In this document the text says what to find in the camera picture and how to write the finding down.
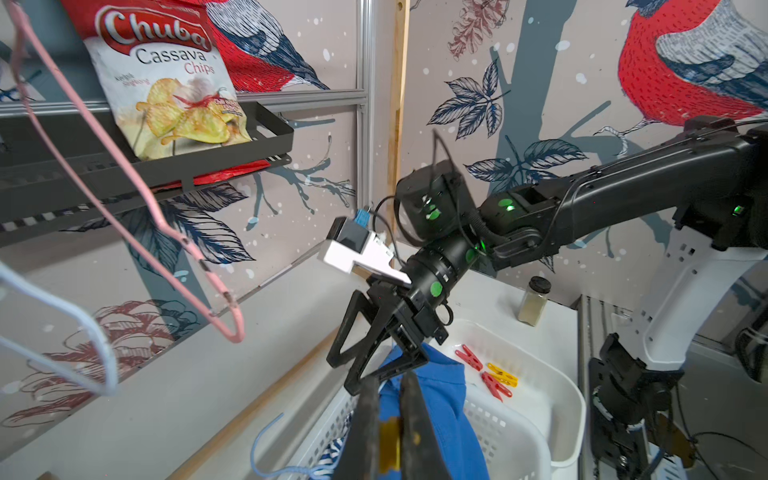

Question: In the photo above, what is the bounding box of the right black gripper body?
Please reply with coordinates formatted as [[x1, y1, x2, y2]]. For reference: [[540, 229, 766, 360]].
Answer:
[[367, 248, 474, 353]]

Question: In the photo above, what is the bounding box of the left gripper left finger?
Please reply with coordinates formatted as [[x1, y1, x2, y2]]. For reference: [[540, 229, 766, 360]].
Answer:
[[332, 378, 380, 480]]

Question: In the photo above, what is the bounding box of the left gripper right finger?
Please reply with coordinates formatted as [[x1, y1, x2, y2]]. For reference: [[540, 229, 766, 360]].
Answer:
[[399, 372, 451, 480]]

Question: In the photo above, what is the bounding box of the yellow clothespin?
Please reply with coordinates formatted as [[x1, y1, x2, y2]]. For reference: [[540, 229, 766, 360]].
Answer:
[[378, 417, 403, 475], [486, 363, 518, 388]]

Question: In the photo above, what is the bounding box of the pink wire hanger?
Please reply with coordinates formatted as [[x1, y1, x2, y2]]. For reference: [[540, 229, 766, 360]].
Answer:
[[2, 0, 247, 344]]

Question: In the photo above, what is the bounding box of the white wire hanger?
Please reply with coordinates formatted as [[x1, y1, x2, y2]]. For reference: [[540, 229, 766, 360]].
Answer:
[[1, 264, 120, 396]]

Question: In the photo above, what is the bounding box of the striped tank top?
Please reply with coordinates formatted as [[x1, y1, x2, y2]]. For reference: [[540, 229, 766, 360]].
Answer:
[[309, 414, 352, 480]]

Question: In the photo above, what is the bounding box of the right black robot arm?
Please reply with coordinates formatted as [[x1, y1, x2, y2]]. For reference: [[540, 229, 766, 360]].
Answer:
[[321, 116, 767, 479]]

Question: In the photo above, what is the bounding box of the spice jar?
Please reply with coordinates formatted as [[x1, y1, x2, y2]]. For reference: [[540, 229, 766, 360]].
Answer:
[[517, 276, 552, 327]]

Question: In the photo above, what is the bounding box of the white plastic tray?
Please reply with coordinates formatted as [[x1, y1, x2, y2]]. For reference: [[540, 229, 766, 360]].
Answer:
[[430, 319, 586, 479]]

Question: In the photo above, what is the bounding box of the white perforated basket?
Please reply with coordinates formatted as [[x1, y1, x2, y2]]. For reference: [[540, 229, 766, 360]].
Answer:
[[286, 353, 553, 480]]

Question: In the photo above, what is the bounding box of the wooden clothes rack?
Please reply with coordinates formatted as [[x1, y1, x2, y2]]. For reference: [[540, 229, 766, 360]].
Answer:
[[35, 0, 412, 480]]

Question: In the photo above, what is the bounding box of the red chips bag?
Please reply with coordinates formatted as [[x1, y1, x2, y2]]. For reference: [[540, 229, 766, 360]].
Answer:
[[63, 1, 252, 161]]

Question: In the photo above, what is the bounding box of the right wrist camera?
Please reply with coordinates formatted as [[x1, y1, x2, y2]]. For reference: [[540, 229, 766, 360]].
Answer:
[[318, 216, 411, 286]]

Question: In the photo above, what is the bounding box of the black wall basket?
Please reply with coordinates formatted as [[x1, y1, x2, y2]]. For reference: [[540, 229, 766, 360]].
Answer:
[[1, 103, 294, 246]]

